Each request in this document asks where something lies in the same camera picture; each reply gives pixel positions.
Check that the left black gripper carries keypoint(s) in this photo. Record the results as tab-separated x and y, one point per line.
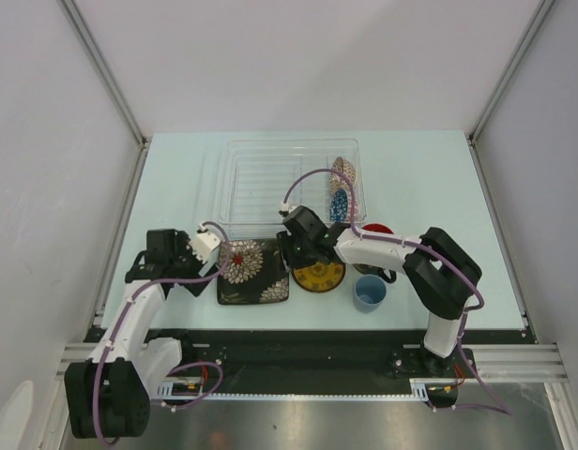
181	246

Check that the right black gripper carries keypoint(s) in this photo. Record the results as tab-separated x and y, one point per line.
285	239

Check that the yellow brown round saucer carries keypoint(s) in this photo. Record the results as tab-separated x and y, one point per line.
320	277

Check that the blue triangle patterned bowl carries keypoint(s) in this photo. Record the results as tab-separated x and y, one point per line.
341	204

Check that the black floral square plate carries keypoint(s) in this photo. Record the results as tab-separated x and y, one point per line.
255	273

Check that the pink patterned bowl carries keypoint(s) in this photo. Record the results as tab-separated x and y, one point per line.
342	170

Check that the light blue plastic cup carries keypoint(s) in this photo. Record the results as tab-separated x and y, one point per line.
368	293

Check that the clear plastic dish rack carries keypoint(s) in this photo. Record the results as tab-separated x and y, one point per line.
255	176

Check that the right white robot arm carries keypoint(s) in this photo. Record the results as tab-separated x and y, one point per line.
442	274

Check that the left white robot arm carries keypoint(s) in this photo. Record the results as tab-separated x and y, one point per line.
109	394

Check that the red interior dark mug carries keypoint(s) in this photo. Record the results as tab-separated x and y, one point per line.
388	276

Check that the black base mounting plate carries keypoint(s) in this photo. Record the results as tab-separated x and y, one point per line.
333	386

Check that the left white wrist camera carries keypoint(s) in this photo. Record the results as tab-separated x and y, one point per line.
204	243

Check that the light blue cable duct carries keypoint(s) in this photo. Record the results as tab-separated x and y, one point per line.
164	393

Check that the aluminium front rail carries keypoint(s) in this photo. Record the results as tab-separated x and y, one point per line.
514	361

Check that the left aluminium frame post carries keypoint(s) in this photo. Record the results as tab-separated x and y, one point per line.
84	34

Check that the aluminium frame post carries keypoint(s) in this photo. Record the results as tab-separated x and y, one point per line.
84	34
521	51

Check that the right aluminium frame post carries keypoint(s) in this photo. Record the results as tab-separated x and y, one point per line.
521	51

